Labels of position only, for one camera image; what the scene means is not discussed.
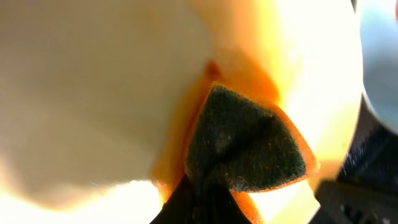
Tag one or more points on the green plate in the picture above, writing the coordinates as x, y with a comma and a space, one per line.
378, 33

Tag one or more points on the yellow plate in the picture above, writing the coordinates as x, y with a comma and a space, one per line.
92, 91

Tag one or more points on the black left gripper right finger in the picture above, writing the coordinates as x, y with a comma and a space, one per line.
224, 209

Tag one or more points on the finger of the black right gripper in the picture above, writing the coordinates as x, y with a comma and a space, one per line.
342, 203

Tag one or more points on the round black tray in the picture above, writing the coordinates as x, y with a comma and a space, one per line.
372, 158

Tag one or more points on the orange green scrub sponge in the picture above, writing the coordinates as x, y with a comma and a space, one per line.
227, 132

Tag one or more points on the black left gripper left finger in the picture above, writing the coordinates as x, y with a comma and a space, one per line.
181, 207

